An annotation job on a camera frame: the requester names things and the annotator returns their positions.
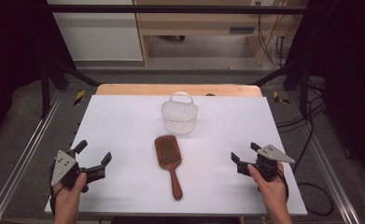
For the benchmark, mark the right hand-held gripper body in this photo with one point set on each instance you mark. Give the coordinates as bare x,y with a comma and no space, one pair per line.
273,153

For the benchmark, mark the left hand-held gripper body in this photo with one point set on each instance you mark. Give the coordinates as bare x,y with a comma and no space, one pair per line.
63,165

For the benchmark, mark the brown wooden hairbrush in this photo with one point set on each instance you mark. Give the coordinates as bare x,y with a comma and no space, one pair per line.
168,154

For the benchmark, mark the white plastic basket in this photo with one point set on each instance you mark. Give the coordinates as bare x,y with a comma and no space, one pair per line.
179,119

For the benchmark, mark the person's left hand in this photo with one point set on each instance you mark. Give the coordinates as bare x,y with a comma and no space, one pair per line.
68,196

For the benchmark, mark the person's right hand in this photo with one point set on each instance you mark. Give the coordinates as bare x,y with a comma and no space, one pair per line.
272,191

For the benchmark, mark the white table board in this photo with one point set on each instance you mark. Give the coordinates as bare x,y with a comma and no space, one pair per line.
133,174

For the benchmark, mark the yellow black tape strip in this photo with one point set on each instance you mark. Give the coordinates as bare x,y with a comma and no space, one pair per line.
79,97
279,98

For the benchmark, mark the white cabinet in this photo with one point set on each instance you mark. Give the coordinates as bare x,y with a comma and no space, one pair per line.
99,34

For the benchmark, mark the black curtain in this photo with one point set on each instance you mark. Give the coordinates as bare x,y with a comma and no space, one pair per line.
12,53
351,68

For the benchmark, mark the light wooden desk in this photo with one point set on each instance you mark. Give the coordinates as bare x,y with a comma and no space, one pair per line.
202,28

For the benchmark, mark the aluminium floor rail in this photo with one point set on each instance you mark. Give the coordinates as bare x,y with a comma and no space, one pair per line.
332,174
18,161

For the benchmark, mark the black metal frame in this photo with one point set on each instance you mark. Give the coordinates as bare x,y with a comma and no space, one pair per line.
171,9

